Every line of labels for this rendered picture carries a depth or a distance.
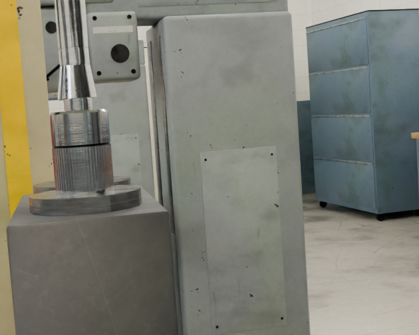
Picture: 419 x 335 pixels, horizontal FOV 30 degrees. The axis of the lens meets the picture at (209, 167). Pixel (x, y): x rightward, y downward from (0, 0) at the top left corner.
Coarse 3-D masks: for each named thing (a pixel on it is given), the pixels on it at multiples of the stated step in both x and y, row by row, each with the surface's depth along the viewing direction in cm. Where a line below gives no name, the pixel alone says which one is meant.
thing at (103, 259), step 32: (128, 192) 61; (32, 224) 57; (64, 224) 57; (96, 224) 58; (128, 224) 58; (160, 224) 58; (32, 256) 57; (64, 256) 57; (96, 256) 58; (128, 256) 58; (160, 256) 59; (32, 288) 57; (64, 288) 57; (96, 288) 58; (128, 288) 58; (160, 288) 59; (32, 320) 57; (64, 320) 58; (96, 320) 58; (128, 320) 59; (160, 320) 59
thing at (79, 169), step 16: (64, 128) 61; (80, 128) 61; (96, 128) 61; (64, 144) 61; (80, 144) 61; (96, 144) 61; (64, 160) 61; (80, 160) 61; (96, 160) 61; (64, 176) 61; (80, 176) 61; (96, 176) 61; (112, 176) 63; (64, 192) 61; (80, 192) 61; (96, 192) 61
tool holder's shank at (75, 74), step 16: (64, 0) 61; (80, 0) 61; (64, 16) 61; (80, 16) 61; (64, 32) 61; (80, 32) 61; (64, 48) 61; (80, 48) 61; (64, 64) 61; (80, 64) 61; (64, 80) 61; (80, 80) 61; (64, 96) 61; (80, 96) 61; (96, 96) 62
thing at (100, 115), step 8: (56, 112) 61; (64, 112) 61; (72, 112) 60; (80, 112) 60; (88, 112) 61; (96, 112) 61; (104, 112) 62; (56, 120) 61; (64, 120) 61; (72, 120) 60; (80, 120) 61; (88, 120) 61; (96, 120) 61; (104, 120) 62
